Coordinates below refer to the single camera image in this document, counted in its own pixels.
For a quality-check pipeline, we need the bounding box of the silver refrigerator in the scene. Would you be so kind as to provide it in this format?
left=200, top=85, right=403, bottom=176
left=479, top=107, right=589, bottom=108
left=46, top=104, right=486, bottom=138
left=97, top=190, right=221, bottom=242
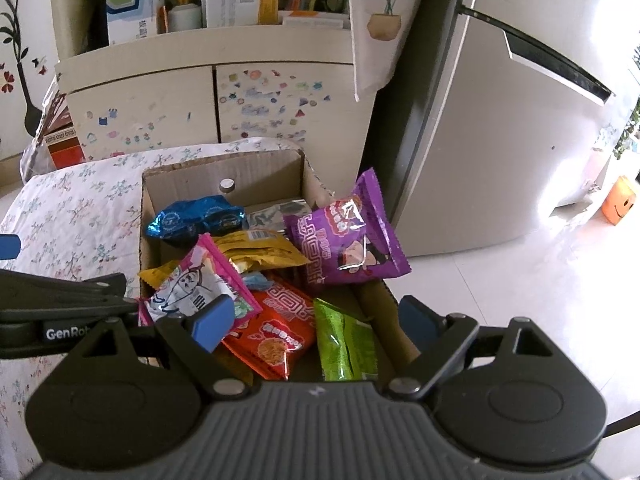
left=375, top=0, right=640, bottom=258

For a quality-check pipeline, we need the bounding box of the clear plastic bag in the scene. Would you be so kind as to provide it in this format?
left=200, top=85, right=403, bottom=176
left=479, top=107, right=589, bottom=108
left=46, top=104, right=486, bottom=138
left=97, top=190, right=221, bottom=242
left=19, top=135, right=51, bottom=186

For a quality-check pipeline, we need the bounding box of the white jar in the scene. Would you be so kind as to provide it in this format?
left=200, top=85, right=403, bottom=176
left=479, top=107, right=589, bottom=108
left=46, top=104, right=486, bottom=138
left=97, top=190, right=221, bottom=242
left=167, top=4, right=203, bottom=33

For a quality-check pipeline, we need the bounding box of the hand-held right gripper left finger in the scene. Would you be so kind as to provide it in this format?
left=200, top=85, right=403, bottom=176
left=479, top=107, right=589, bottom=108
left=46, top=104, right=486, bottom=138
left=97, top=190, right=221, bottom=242
left=65, top=296, right=249, bottom=400

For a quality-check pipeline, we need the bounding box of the silver snack packet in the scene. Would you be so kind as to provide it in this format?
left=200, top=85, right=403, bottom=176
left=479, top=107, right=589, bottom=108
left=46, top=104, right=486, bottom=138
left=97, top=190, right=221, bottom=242
left=245, top=199, right=311, bottom=233

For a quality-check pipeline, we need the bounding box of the cream sticker-covered cabinet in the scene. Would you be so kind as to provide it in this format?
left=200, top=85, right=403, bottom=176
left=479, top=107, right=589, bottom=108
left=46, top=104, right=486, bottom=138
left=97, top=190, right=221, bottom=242
left=50, top=0, right=373, bottom=161

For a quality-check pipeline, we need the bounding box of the pink snack packet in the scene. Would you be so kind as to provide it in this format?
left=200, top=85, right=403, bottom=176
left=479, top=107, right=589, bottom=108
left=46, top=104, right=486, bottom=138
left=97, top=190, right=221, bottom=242
left=137, top=234, right=263, bottom=328

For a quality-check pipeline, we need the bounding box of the floral tablecloth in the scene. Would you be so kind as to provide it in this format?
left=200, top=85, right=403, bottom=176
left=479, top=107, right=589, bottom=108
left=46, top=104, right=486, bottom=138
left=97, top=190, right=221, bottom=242
left=0, top=136, right=303, bottom=480

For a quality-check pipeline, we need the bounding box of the purple snack packet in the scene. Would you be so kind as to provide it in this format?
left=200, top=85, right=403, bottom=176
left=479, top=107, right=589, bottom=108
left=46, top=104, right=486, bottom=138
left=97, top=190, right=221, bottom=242
left=282, top=167, right=412, bottom=286

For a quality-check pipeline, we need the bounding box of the yellow snack packet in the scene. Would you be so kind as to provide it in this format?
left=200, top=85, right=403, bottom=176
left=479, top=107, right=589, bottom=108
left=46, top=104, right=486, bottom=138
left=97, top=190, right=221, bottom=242
left=137, top=260, right=181, bottom=291
left=212, top=227, right=311, bottom=273

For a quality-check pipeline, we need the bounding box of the green snack packet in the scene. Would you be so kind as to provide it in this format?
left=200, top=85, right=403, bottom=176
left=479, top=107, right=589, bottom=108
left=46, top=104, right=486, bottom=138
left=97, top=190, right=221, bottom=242
left=312, top=297, right=381, bottom=382

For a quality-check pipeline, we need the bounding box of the cardboard box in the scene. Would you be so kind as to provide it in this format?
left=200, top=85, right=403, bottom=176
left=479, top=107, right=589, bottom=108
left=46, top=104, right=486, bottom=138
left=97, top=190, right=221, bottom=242
left=137, top=149, right=426, bottom=386

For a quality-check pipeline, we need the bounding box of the red carton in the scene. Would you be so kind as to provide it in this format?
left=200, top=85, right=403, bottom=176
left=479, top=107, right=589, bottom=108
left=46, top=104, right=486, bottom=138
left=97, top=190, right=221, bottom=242
left=37, top=87, right=86, bottom=170

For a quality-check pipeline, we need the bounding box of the orange smiley container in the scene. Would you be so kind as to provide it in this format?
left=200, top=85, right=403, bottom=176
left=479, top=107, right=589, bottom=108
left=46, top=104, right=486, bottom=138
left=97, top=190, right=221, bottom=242
left=601, top=175, right=640, bottom=224

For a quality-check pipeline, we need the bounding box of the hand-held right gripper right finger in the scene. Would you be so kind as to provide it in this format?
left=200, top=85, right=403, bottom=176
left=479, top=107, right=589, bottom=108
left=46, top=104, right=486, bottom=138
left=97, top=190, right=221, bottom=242
left=384, top=295, right=556, bottom=400

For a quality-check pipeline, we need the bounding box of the black vase wall sticker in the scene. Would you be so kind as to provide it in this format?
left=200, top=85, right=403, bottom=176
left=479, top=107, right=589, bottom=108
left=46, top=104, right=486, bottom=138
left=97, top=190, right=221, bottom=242
left=0, top=0, right=43, bottom=136

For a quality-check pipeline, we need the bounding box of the blue snack packet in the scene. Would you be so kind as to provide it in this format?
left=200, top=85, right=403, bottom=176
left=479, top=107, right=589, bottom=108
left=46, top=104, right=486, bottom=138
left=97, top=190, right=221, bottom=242
left=145, top=196, right=248, bottom=247

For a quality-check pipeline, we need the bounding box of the red snack packet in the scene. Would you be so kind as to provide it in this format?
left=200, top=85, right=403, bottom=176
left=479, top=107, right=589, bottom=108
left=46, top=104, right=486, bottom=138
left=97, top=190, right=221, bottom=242
left=220, top=272, right=318, bottom=382

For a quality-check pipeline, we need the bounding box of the white blue carton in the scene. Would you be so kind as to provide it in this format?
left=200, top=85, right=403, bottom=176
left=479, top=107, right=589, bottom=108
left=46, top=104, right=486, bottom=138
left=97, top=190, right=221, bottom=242
left=106, top=0, right=167, bottom=47

